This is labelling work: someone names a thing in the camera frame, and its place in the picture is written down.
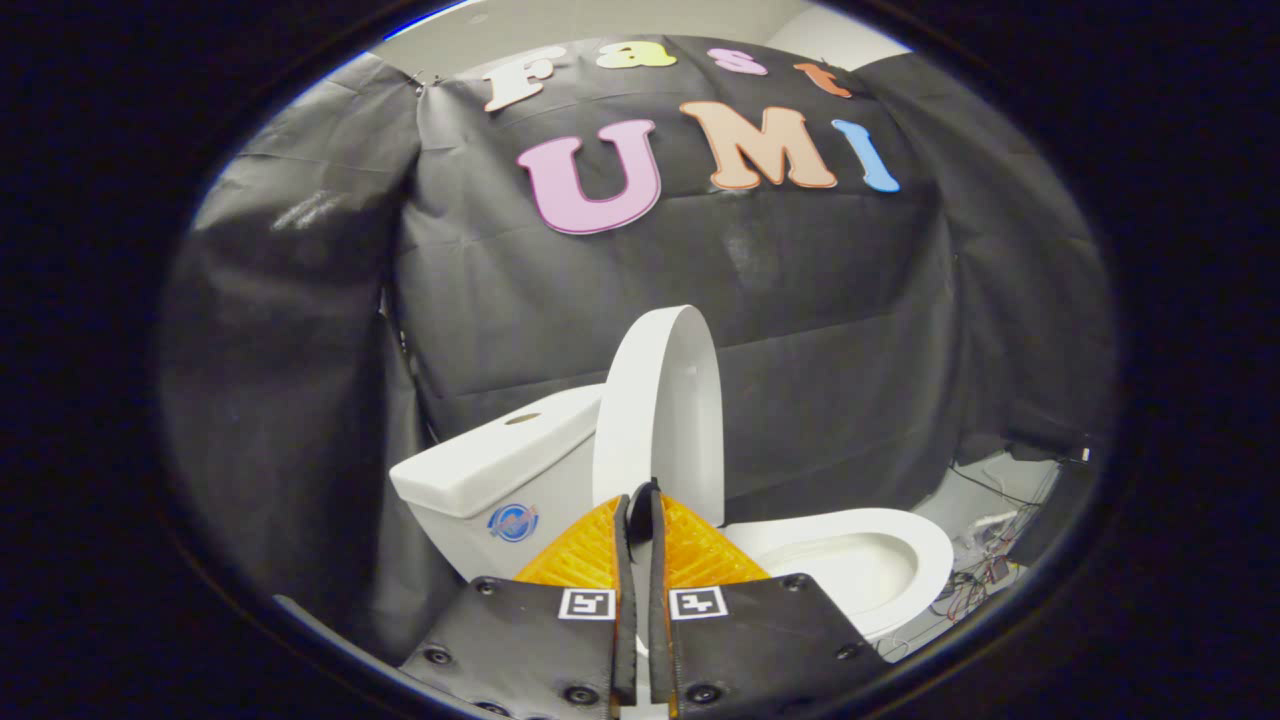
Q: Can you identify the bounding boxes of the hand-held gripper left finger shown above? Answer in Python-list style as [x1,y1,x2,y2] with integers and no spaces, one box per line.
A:
[398,493,639,720]

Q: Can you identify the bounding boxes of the white toilet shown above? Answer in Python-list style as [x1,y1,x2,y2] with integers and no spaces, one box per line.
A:
[389,383,956,720]

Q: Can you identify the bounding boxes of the black backdrop cloth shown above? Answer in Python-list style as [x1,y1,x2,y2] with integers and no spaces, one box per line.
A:
[158,36,1119,666]

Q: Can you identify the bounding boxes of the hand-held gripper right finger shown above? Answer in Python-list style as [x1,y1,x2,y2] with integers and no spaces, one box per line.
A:
[648,485,891,720]

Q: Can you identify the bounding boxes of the white toilet seat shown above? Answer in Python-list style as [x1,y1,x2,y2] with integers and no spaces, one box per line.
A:
[720,507,956,641]

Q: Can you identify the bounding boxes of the tangle of thin floor cables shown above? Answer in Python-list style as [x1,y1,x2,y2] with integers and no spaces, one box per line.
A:
[930,465,1061,626]

